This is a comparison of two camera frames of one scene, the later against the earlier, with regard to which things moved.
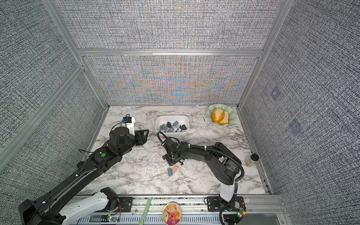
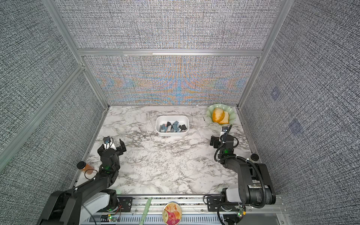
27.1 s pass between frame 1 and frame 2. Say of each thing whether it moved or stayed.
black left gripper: moved
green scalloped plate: stayed
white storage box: stayed
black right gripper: moved
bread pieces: stayed
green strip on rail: stayed
